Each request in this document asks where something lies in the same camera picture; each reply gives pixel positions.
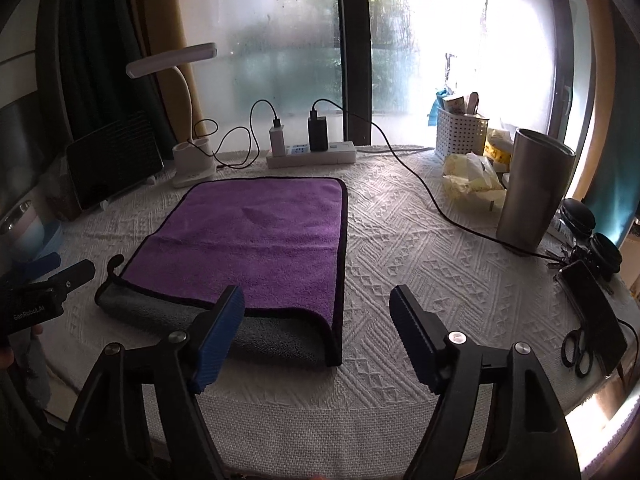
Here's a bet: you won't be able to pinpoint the purple grey microfiber towel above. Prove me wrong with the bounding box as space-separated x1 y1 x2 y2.
94 177 348 367

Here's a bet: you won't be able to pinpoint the black round headphones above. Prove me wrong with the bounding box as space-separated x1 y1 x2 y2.
560 198 623 282

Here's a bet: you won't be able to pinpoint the yellow curtain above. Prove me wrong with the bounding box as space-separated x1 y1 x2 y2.
130 0 202 155

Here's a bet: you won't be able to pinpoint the black scissors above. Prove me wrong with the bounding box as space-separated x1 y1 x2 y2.
561 327 593 378

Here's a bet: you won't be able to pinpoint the white perforated basket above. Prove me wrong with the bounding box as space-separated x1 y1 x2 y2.
435 108 489 158

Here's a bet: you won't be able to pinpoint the dark teal curtain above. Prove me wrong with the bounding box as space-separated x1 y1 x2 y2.
36 0 176 159

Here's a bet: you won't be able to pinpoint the stainless steel tumbler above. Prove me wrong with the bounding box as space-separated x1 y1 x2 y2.
496 128 576 256

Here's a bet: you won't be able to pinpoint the black charger plug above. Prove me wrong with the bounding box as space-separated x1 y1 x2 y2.
307 110 329 153

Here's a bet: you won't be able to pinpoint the black tablet on stand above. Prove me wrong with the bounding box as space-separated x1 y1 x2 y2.
66 124 164 210

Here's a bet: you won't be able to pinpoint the white charger plug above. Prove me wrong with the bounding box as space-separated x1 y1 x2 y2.
269 117 286 157

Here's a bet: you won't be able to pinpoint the long black charging cable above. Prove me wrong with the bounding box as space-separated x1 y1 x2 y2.
310 97 566 262

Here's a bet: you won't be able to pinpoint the white desk lamp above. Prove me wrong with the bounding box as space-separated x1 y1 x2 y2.
124 42 219 189

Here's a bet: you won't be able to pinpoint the yellow tissue pack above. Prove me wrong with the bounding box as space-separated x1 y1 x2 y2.
442 153 506 211

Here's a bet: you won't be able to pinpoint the white textured tablecloth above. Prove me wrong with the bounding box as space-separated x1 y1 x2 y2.
40 154 621 479

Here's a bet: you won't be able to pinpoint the pink blue gradient cup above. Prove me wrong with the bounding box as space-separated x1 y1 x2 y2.
1 200 44 263

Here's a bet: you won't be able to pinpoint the blue round coaster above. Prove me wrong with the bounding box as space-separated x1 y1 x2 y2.
14 221 62 283

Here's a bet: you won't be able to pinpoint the white power strip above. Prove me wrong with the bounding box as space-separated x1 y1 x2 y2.
266 141 357 169

